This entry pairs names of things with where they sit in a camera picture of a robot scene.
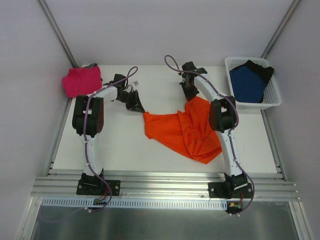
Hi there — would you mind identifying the orange t shirt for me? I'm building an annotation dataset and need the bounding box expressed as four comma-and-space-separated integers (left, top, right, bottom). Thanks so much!
143, 96, 222, 164

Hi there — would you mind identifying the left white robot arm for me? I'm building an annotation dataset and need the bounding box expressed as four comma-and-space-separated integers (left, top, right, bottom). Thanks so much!
72, 73, 145, 194

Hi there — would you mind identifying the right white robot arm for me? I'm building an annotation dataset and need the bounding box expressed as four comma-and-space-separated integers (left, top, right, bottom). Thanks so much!
180, 61, 255, 199

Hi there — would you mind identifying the grey folded t shirt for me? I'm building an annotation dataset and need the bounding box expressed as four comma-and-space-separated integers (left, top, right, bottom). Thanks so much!
83, 63, 98, 69

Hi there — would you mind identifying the pink folded t shirt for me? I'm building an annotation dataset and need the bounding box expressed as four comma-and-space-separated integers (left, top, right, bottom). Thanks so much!
61, 66, 102, 98

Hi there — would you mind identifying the blue t shirt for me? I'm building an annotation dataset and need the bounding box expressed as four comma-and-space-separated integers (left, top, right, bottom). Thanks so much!
229, 66, 267, 104

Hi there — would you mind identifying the black t shirt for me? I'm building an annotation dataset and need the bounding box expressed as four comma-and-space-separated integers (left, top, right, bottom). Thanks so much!
244, 60, 274, 86

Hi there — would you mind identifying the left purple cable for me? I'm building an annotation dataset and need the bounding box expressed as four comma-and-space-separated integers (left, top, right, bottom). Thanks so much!
83, 66, 139, 213

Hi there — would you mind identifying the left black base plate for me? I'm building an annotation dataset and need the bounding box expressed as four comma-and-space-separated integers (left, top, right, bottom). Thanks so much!
76, 180, 121, 196

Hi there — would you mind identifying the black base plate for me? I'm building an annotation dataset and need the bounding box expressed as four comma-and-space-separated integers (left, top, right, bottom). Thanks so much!
76, 180, 121, 196
208, 182, 254, 199

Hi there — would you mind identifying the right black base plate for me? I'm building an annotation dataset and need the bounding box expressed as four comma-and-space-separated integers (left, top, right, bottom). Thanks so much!
208, 182, 254, 199

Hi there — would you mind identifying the white slotted cable duct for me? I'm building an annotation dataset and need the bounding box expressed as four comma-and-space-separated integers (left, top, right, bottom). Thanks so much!
41, 196, 227, 211

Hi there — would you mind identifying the aluminium mounting rail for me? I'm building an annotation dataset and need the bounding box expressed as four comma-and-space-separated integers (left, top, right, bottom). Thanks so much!
31, 169, 303, 202

